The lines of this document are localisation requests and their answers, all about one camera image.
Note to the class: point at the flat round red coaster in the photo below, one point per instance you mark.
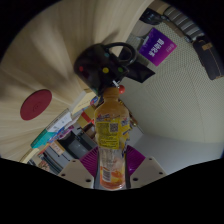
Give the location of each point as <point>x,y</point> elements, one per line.
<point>36,104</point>

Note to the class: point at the black office chair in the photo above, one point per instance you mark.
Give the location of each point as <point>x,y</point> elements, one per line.
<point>141,72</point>

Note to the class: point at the clear bottle with yellow label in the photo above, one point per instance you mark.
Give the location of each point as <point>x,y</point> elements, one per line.
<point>111,130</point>

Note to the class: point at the teal book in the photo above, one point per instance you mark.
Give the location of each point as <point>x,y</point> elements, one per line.
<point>42,139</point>

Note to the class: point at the cream notepad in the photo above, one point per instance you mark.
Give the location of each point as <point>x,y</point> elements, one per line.
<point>81,101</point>

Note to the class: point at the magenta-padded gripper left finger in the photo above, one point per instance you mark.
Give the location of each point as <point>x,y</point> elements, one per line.
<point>75,173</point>

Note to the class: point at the black bag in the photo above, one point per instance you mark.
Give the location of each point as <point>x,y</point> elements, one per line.
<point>211,58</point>

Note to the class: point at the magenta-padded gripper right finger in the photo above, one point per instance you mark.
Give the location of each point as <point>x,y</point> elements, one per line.
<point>148,171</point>

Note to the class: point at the grey striped cushion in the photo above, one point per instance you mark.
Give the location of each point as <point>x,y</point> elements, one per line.
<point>185,21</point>

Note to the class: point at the black mug with coloured dots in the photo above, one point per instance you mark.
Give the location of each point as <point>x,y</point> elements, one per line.
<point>96,68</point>

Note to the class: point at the yellow gift box, red ribbon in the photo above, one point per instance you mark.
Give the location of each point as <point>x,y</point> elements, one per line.
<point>87,115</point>

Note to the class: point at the white booklet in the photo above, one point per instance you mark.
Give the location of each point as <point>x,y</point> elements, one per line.
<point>59,121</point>

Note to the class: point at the red-tipped stick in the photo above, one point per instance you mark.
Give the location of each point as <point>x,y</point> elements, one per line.
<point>121,88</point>

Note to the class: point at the purple sign card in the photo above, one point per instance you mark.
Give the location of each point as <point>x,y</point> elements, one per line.
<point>157,46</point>

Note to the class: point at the wooden shelf unit with trophies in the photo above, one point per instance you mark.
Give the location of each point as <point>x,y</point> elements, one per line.
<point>78,143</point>

